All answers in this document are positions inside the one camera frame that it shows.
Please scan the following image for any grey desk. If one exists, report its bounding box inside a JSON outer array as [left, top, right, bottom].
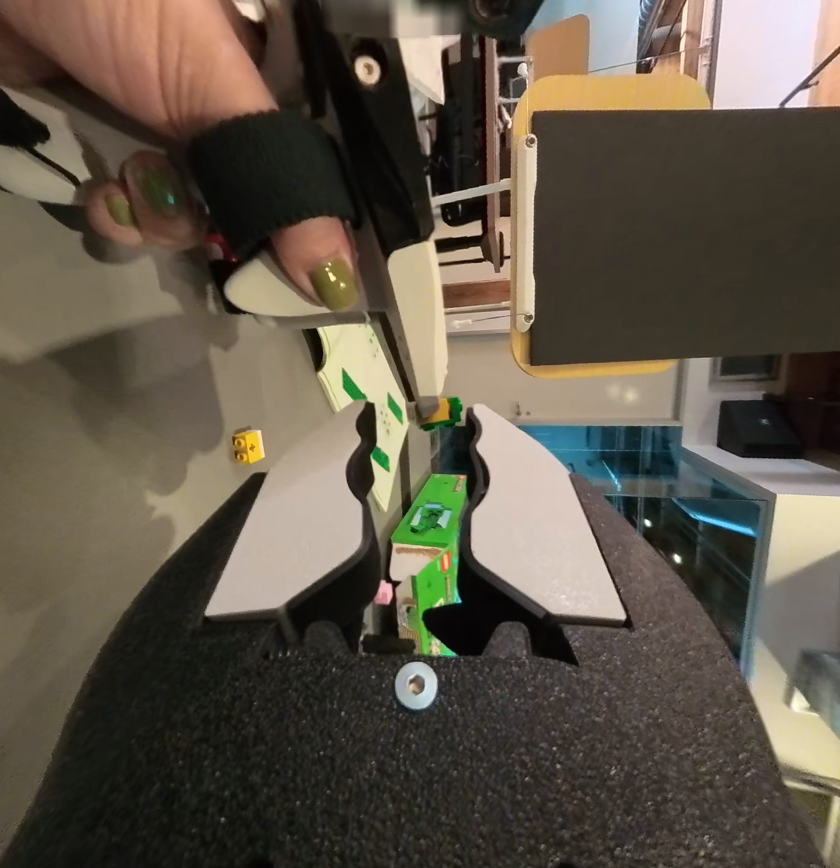
[[0, 81, 434, 865]]

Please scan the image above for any green toy brick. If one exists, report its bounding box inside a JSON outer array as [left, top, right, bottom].
[[421, 399, 467, 432]]

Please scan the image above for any white counter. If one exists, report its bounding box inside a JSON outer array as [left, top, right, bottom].
[[683, 442, 840, 686]]

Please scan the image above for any person's left hand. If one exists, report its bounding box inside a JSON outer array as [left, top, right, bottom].
[[0, 0, 362, 314]]

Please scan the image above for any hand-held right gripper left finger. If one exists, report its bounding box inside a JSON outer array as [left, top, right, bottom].
[[204, 401, 384, 622]]

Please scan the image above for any open instruction booklet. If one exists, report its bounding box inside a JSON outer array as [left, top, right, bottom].
[[316, 323, 411, 514]]

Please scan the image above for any green toy box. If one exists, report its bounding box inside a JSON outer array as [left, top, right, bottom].
[[391, 474, 470, 659]]

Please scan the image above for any black box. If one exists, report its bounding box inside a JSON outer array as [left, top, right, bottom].
[[717, 398, 805, 460]]

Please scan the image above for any rounded wooden board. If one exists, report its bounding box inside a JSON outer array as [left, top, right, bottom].
[[525, 14, 591, 77]]

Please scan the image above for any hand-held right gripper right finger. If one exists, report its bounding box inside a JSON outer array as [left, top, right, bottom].
[[461, 403, 628, 625]]

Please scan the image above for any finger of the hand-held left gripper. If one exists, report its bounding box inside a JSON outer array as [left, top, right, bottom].
[[355, 220, 443, 427], [386, 237, 451, 409]]

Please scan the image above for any black screen with pale frame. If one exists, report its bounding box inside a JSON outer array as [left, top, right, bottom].
[[510, 73, 840, 378]]

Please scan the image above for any blue glass panel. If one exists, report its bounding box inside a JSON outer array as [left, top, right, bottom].
[[514, 422, 768, 655]]

